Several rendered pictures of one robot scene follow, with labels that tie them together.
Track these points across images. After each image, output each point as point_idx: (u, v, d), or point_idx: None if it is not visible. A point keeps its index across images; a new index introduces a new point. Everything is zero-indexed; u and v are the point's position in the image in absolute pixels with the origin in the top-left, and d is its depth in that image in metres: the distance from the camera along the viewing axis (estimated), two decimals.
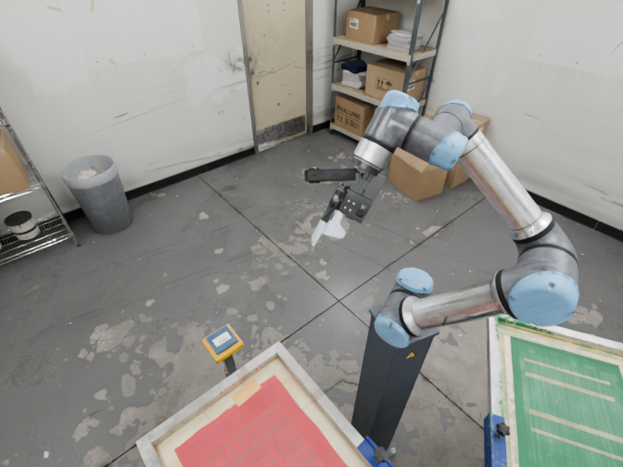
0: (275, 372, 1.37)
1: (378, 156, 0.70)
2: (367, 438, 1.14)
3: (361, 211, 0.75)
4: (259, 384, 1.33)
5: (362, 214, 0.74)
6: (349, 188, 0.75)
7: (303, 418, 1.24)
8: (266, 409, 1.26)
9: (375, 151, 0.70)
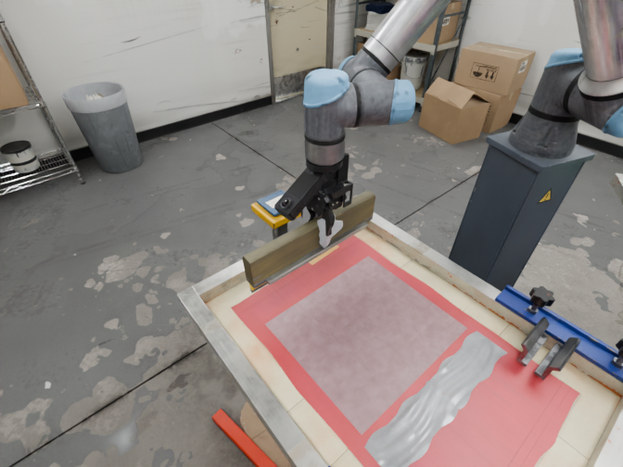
0: (354, 233, 1.02)
1: (342, 150, 0.64)
2: (508, 287, 0.79)
3: None
4: (336, 245, 0.98)
5: (346, 196, 0.74)
6: (325, 188, 0.70)
7: (404, 276, 0.89)
8: None
9: (339, 150, 0.63)
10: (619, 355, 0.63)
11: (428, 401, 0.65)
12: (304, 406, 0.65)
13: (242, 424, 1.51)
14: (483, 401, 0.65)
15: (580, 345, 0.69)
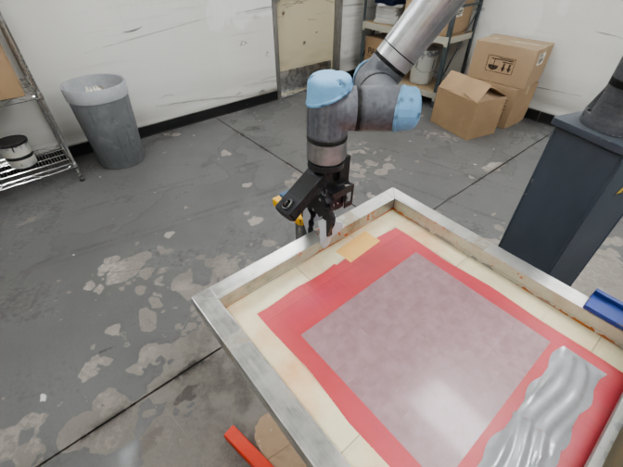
0: (396, 224, 0.87)
1: (344, 151, 0.64)
2: (599, 292, 0.65)
3: None
4: (375, 238, 0.83)
5: (347, 196, 0.74)
6: (326, 189, 0.70)
7: (463, 276, 0.75)
8: None
9: (341, 151, 0.63)
10: None
11: (522, 440, 0.50)
12: (362, 446, 0.50)
13: (257, 442, 1.37)
14: (591, 440, 0.51)
15: None
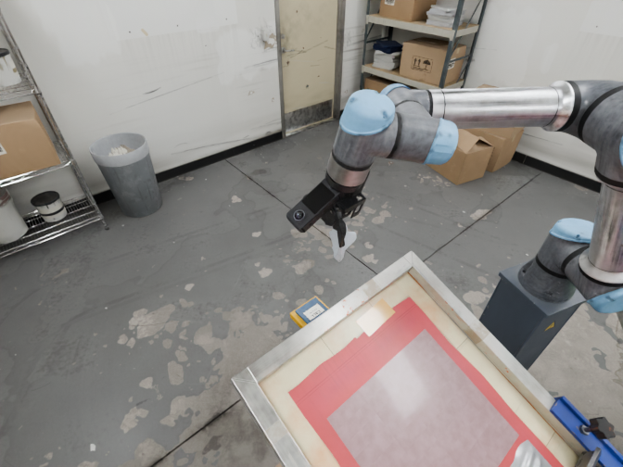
0: (409, 292, 0.95)
1: (367, 173, 0.62)
2: (565, 400, 0.81)
3: None
4: (391, 309, 0.91)
5: None
6: (339, 201, 0.68)
7: (461, 361, 0.87)
8: None
9: (365, 174, 0.61)
10: None
11: None
12: None
13: None
14: None
15: None
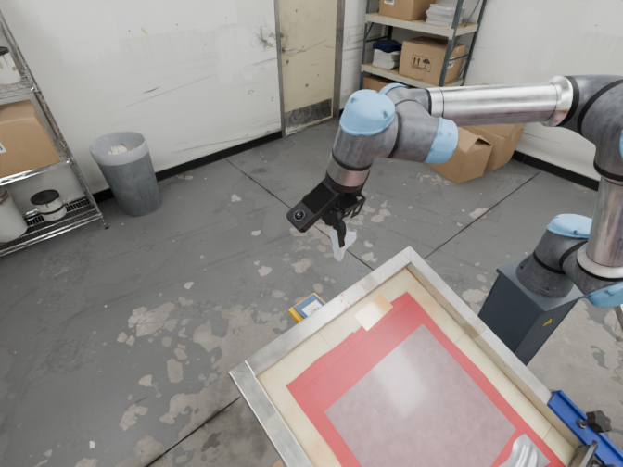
0: (407, 287, 0.95)
1: (367, 173, 0.62)
2: (562, 394, 0.81)
3: None
4: (389, 303, 0.91)
5: None
6: (339, 201, 0.68)
7: (458, 356, 0.87)
8: None
9: (365, 175, 0.61)
10: None
11: None
12: None
13: None
14: None
15: None
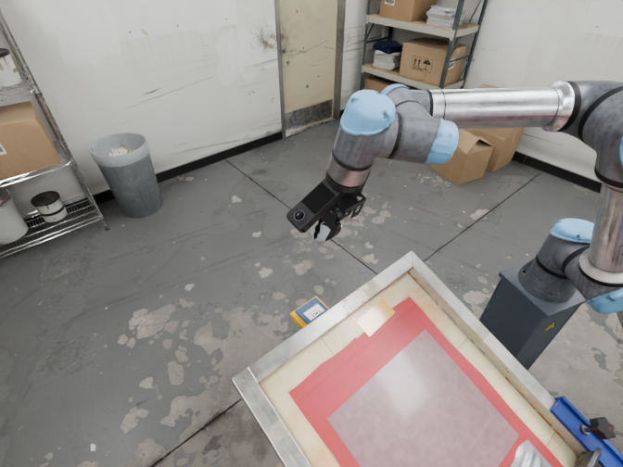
0: (409, 293, 0.95)
1: (368, 173, 0.62)
2: (565, 400, 0.81)
3: None
4: (391, 309, 0.91)
5: None
6: (339, 201, 0.68)
7: (461, 361, 0.87)
8: None
9: (365, 175, 0.61)
10: None
11: None
12: None
13: None
14: None
15: None
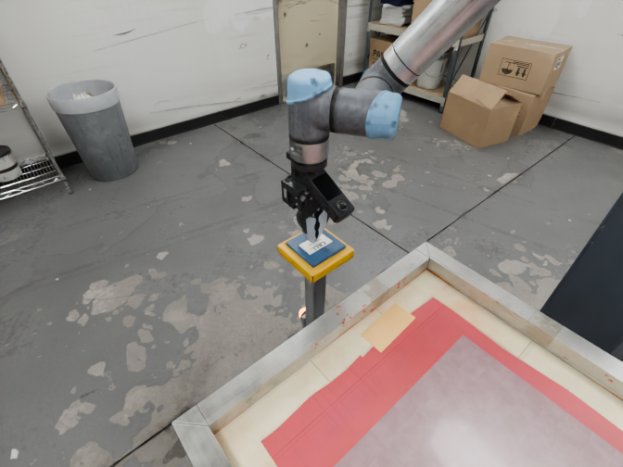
0: (433, 292, 0.70)
1: None
2: None
3: None
4: (410, 314, 0.66)
5: None
6: None
7: (529, 374, 0.57)
8: None
9: None
10: None
11: None
12: None
13: None
14: None
15: None
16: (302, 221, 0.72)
